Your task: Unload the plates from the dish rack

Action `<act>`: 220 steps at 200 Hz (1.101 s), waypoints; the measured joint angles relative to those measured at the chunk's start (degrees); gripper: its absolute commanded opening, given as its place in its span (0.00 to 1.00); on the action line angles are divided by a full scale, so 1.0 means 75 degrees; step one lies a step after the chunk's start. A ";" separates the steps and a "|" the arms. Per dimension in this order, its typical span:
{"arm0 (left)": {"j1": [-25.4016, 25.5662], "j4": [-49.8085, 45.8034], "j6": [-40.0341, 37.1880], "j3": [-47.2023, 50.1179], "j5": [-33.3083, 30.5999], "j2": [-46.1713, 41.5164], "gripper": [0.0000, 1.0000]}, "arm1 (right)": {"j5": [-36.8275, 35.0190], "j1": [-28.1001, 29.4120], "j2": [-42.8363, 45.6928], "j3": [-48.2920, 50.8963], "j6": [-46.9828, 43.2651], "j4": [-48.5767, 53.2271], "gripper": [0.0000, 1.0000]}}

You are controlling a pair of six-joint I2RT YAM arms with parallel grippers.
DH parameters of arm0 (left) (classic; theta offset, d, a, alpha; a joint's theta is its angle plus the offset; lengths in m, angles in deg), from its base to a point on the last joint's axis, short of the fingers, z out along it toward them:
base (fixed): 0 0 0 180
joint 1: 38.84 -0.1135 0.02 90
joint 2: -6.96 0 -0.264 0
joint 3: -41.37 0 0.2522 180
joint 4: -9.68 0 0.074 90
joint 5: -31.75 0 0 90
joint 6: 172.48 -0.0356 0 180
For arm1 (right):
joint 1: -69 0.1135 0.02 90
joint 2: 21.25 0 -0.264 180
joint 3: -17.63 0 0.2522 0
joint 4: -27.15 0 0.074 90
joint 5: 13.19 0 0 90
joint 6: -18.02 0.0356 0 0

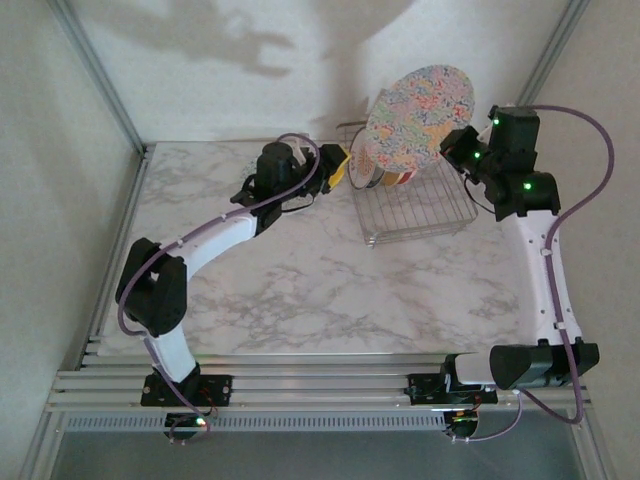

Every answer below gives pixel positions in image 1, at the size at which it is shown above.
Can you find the plate with colourful squiggle pattern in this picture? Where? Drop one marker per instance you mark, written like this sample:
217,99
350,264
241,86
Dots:
420,115

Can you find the yellow plate with red outside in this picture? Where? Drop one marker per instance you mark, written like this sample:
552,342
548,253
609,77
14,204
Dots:
393,177

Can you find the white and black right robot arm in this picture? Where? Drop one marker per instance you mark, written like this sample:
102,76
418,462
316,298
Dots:
545,280

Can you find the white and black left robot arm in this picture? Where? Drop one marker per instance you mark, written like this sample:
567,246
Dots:
220,240

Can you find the white plate with orange sun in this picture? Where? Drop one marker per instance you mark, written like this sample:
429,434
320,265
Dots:
360,167

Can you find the white plate with green rim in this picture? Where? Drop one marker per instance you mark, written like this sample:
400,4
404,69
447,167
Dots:
379,176

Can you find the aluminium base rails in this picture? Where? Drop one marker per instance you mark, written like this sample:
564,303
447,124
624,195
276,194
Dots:
320,385

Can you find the small board with green light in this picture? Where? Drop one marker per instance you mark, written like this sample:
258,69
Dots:
462,419
192,421

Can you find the aluminium frame post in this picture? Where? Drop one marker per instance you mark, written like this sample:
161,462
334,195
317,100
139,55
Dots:
99,75
553,50

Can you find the aluminium side rail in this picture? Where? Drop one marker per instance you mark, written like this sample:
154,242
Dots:
131,200

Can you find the aluminium frame leg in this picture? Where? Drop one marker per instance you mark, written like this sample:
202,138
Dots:
595,450
42,450

